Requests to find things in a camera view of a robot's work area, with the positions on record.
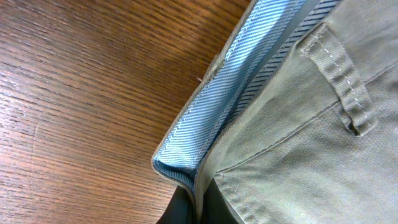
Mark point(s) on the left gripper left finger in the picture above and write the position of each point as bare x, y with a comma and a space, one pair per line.
180, 209

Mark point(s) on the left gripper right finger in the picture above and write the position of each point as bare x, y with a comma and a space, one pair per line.
215, 209

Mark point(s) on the khaki shorts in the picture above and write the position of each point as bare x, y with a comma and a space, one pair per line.
296, 118

